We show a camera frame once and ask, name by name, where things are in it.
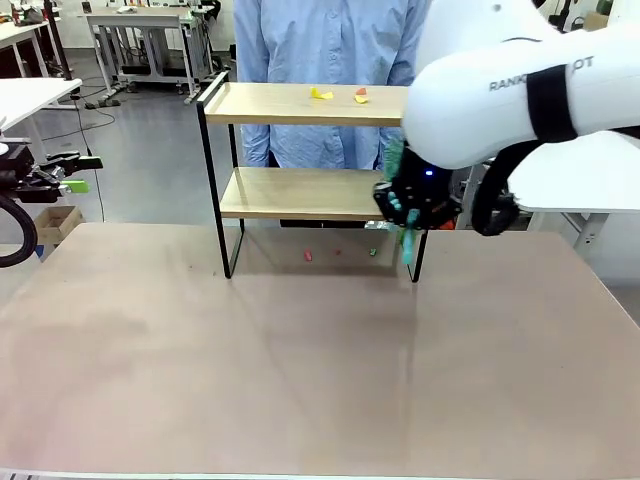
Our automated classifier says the person's right forearm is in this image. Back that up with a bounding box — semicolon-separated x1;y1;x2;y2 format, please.
240;124;274;169

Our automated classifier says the black floor cable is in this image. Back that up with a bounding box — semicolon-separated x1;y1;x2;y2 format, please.
73;92;107;222

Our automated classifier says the black pole stand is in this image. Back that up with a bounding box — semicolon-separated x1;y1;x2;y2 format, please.
42;0;74;81

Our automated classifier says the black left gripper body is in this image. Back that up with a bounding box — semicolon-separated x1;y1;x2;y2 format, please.
0;167;37;204

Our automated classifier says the black velcro strap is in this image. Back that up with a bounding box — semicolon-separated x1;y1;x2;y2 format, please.
526;63;580;142

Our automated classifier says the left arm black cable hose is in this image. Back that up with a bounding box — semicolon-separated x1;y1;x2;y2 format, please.
0;193;40;268

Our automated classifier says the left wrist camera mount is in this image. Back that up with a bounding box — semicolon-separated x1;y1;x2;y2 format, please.
0;142;34;170

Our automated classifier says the open cardboard box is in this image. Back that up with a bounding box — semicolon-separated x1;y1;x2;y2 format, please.
33;204;85;247

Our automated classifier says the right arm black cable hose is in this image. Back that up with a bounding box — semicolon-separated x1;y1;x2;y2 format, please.
471;125;640;239

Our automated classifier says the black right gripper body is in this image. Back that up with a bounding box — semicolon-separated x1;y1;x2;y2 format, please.
394;148;464;232

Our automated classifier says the black frame wooden shelf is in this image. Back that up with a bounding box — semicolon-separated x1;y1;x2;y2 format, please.
195;70;430;284

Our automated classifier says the person's left forearm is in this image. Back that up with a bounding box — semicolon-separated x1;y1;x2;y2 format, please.
378;126;401;170

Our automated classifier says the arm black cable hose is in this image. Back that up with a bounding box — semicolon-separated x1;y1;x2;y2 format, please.
471;125;640;239
0;193;40;268

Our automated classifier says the white table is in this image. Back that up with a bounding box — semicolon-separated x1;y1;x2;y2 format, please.
0;77;84;132
514;128;640;251

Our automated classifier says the white workbench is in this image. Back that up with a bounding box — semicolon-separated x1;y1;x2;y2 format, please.
0;14;64;79

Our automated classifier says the grey height adjustable desk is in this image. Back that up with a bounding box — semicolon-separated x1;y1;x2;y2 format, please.
82;8;204;99

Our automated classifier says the person in blue shirt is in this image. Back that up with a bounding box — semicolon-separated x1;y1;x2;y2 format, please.
232;0;434;171

